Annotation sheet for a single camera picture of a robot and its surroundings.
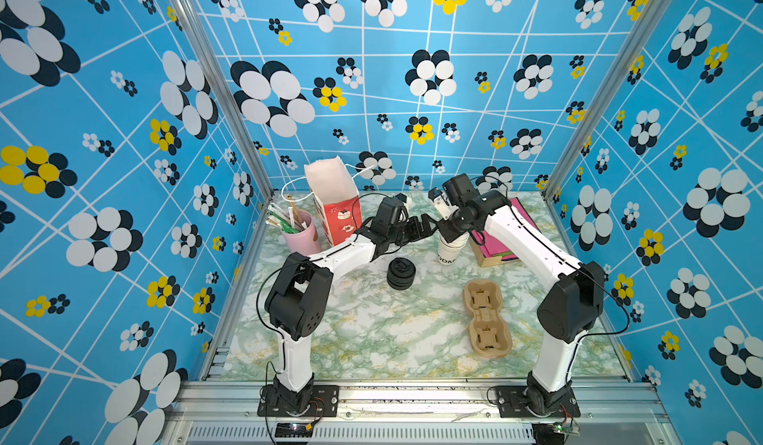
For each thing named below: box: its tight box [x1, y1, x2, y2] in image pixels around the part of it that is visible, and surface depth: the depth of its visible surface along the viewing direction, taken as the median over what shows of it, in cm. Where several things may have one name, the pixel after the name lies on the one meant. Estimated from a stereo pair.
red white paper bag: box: [304, 154, 363, 247], surface depth 92 cm
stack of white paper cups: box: [437, 231, 470, 266], surface depth 93 cm
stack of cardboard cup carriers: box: [462, 279, 514, 359], surface depth 82 cm
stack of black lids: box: [386, 257, 417, 291], surface depth 93 cm
